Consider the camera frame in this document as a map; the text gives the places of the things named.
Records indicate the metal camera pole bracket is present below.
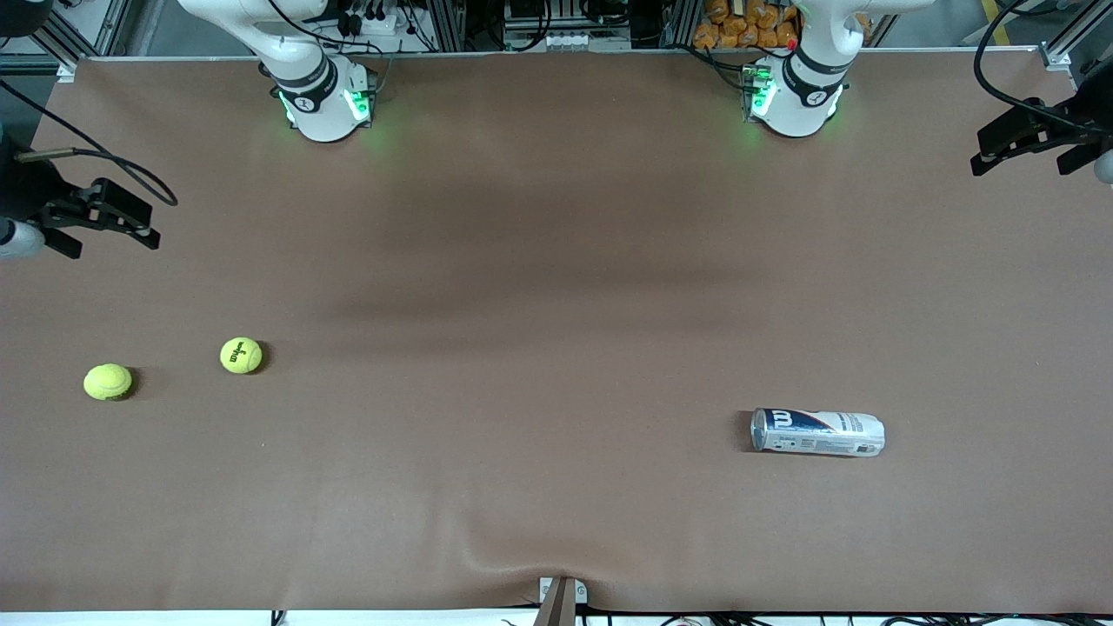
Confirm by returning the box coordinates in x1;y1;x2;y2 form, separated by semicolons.
532;576;589;626

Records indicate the aluminium frame profile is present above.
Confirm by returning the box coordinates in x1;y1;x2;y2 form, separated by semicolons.
1039;0;1113;88
26;0;131;83

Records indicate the orange packets pile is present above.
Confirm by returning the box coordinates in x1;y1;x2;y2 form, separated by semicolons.
693;0;870;50

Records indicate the white power strip with plugs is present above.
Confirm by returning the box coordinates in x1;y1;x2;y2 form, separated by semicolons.
335;0;410;37

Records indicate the yellow tennis ball black logo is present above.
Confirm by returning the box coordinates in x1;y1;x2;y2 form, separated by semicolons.
220;337;263;376

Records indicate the grey equipment box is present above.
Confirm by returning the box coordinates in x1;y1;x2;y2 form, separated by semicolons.
504;0;631;51

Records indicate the plain yellow tennis ball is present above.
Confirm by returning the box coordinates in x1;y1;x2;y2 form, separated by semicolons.
83;363;134;402

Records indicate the aluminium frame post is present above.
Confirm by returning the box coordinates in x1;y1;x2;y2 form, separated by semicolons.
426;0;467;51
661;0;702;49

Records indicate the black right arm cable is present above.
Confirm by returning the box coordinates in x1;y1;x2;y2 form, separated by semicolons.
0;78;179;208

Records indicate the clear tennis ball can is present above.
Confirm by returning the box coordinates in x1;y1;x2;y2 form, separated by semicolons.
751;408;886;457

